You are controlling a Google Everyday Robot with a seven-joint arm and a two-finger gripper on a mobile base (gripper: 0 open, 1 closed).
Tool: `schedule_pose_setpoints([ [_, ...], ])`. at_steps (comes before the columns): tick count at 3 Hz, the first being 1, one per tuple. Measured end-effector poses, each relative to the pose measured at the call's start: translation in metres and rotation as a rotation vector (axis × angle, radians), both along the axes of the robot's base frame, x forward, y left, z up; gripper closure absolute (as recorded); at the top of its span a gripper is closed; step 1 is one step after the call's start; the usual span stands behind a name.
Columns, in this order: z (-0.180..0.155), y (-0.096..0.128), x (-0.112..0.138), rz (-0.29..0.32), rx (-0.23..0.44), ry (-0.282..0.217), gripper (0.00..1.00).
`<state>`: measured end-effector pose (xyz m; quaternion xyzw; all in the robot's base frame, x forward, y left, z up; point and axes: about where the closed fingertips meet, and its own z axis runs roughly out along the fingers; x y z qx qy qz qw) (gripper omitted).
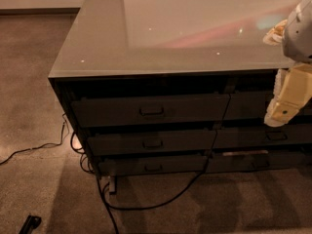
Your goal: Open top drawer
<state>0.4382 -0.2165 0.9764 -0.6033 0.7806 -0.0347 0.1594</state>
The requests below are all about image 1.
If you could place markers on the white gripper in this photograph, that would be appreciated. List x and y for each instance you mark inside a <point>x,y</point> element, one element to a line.
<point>299,36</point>

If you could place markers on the dark drawer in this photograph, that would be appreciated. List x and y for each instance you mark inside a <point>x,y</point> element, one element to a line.
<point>257,162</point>
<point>167,141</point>
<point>126,111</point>
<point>262,136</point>
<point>152,165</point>
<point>247,105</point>

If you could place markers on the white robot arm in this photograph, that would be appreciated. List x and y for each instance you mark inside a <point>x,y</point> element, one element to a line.
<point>297,38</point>

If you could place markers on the dark drawer cabinet glass top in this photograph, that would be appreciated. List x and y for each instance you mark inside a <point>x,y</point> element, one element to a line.
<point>157,48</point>

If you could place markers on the black object on floor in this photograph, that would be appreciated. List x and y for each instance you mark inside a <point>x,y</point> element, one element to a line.
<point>31,223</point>

